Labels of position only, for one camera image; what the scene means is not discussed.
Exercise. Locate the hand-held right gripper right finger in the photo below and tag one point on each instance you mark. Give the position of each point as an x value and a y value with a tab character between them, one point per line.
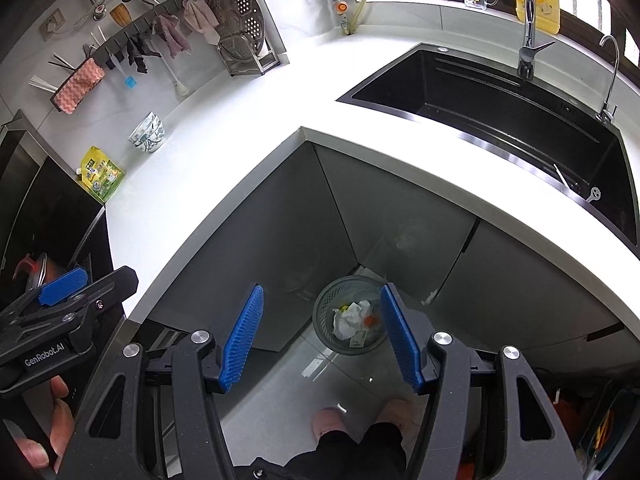
402	340

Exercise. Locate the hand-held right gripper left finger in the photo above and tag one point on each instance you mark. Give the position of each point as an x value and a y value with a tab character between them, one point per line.
242	340

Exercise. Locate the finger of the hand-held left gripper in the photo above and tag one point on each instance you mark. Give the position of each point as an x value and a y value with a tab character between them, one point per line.
117	284
65	286

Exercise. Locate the white tissue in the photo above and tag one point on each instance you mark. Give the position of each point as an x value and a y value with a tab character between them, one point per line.
350	320

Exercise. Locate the grey mesh waste bin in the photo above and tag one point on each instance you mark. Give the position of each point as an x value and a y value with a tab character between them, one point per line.
325	310

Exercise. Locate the person's left hand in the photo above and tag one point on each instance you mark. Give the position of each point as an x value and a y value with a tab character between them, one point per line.
62	427

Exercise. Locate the red pot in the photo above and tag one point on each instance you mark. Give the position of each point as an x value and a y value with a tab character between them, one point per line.
27	270

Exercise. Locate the yellow green pouch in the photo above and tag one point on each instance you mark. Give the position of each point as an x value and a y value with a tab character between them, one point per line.
102	175

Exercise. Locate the person's left slipper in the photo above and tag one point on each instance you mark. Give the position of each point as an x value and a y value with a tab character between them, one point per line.
327	422

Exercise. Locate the stacked patterned bowls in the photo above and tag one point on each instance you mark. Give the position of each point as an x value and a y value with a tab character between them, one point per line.
147	132

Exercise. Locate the pink striped cloth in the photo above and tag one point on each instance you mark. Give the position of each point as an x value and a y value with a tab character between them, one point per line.
80	85

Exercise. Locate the blue silicone brush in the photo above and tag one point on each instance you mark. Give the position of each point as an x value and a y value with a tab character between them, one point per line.
131	82

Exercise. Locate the white chopsticks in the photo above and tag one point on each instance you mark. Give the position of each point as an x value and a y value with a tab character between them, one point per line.
42	84

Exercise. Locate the white bottle brush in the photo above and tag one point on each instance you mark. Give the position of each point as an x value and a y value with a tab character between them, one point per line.
182	89

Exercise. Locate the black chopsticks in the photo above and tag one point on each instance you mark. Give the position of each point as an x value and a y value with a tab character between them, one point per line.
62	62

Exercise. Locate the dark grey cloth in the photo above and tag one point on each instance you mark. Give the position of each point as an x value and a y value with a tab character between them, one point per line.
139	55

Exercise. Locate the metal fork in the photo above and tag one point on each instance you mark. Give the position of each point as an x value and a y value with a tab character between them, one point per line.
89	50

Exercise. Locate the black sink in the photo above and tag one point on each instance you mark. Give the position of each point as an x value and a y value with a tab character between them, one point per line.
475	105

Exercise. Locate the white utensil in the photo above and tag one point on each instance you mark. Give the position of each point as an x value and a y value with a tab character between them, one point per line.
99	35

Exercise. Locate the mauve cloth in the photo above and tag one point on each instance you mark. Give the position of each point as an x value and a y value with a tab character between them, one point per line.
172	37

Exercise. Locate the metal plate stand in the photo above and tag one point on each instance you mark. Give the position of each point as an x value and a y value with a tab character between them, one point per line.
255	62

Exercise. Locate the brown wooden utensil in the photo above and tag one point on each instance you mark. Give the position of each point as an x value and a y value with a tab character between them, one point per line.
120	15

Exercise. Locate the chrome angle valve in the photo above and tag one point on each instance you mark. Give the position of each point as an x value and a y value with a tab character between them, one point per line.
99	11

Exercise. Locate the pale pink cloth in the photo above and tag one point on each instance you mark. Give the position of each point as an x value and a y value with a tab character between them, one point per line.
200	15

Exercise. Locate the round perforated steamer plate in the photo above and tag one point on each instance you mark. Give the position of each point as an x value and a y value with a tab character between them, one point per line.
237	12

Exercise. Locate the white cutting board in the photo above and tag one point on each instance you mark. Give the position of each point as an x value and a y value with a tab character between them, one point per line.
267	15

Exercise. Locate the thin gooseneck faucet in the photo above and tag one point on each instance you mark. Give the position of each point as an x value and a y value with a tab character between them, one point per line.
607	105

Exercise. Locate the chrome sink faucet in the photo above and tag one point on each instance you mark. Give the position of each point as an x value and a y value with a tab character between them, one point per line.
527	35

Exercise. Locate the gas valve with orange knob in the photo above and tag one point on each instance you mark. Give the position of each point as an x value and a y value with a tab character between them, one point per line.
341	7

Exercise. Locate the wall socket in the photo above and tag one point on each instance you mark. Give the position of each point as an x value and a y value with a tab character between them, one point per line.
52	24

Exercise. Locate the dark wall hook rack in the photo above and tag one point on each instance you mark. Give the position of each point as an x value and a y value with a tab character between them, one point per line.
145	20

